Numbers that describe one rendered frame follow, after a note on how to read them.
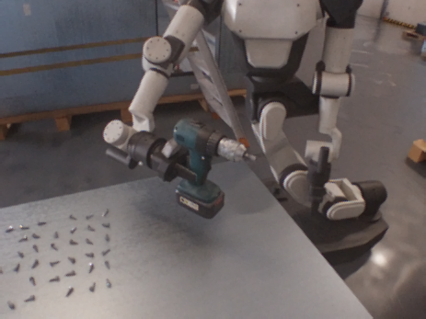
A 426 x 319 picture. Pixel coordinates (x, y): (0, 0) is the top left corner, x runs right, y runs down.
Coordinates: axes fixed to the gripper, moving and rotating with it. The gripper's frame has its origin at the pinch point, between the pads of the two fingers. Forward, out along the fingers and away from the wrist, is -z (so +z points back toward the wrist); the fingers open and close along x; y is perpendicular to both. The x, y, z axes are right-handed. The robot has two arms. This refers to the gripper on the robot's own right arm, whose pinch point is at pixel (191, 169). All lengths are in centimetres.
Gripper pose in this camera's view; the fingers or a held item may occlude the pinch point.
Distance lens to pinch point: 70.8
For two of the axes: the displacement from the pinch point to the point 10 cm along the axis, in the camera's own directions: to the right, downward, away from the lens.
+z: -8.3, -3.3, 4.5
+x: 5.6, -4.4, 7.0
